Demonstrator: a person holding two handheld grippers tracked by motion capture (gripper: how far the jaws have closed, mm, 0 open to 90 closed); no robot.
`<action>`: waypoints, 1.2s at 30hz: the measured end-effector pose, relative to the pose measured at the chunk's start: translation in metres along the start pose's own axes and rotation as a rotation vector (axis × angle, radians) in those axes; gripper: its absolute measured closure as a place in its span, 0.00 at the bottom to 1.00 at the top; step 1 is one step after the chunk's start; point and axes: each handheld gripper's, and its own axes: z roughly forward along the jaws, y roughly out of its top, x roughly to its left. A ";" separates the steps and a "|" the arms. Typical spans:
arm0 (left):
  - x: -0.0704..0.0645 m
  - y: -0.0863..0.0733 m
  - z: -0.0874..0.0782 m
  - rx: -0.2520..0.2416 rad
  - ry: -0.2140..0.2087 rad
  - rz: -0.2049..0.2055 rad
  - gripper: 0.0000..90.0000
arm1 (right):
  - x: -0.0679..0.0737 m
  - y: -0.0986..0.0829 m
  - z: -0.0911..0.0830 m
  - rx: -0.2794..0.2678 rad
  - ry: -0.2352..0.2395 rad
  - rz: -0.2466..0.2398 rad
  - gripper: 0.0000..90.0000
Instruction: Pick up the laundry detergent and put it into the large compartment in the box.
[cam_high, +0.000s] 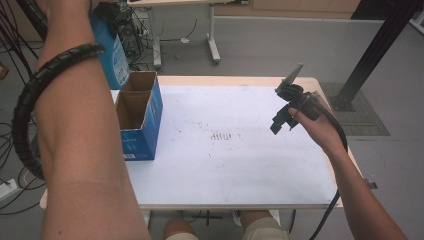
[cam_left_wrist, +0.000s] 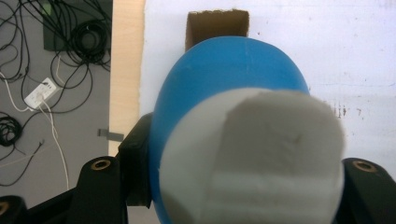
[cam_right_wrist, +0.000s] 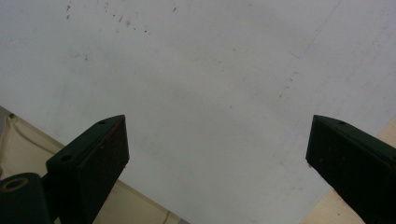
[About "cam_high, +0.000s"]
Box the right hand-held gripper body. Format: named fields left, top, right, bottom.
left=274, top=63, right=323, bottom=121

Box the blue cardboard box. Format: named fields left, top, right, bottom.
left=114, top=70, right=164, bottom=162

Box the person's left hand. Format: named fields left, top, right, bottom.
left=43, top=0, right=93, bottom=17

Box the person's leg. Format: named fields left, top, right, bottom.
left=239, top=209, right=292, bottom=240
left=162, top=218, right=202, bottom=240

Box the grey floor plate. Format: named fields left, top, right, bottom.
left=319, top=82, right=391, bottom=137

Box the wooden cabinet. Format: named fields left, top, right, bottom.
left=214, top=0, right=362, bottom=20

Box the person's left leg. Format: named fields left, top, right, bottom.
left=162, top=218, right=202, bottom=240

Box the thin black cable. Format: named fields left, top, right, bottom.
left=287, top=209, right=298, bottom=236

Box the blue bottle with white cap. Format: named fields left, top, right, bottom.
left=89, top=13, right=131, bottom=91

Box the tangle of black floor cables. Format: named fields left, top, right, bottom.
left=0, top=0, right=161, bottom=216

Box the white table mat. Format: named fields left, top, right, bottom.
left=111, top=84, right=339, bottom=206

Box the white power strip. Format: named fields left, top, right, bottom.
left=0, top=178, right=20, bottom=203

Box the person's right hand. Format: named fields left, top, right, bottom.
left=288, top=106, right=348, bottom=158

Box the open computer case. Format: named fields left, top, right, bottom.
left=114, top=0, right=143, bottom=58

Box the desk with white legs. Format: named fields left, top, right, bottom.
left=127, top=0, right=250, bottom=70

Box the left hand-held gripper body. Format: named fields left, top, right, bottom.
left=93, top=0, right=125, bottom=24

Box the person's right leg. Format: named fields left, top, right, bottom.
left=239, top=209, right=292, bottom=240

